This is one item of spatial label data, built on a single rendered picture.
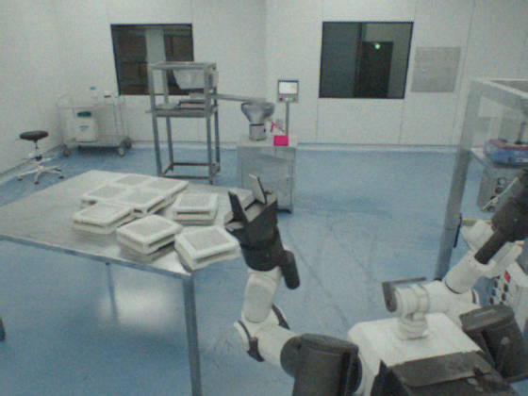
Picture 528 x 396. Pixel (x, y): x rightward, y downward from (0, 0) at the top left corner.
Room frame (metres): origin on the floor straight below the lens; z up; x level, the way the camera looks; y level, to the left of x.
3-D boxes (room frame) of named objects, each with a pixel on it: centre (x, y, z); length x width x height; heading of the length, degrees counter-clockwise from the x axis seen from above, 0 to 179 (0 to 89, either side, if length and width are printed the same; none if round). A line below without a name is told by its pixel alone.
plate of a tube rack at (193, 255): (1.80, 0.27, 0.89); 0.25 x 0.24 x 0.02; 120
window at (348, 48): (6.90, -1.63, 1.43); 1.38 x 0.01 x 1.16; 87
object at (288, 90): (4.56, -0.29, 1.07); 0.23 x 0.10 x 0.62; 87
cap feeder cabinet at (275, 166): (4.43, -0.07, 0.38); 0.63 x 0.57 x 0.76; 87
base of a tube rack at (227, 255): (1.80, 0.27, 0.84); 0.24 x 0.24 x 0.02; 30
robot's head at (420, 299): (0.74, -0.34, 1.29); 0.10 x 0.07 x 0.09; 102
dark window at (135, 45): (7.10, 1.73, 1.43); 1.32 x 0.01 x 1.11; 87
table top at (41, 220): (2.37, 0.83, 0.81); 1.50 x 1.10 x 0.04; 70
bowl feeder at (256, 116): (4.48, -0.03, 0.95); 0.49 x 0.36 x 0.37; 87
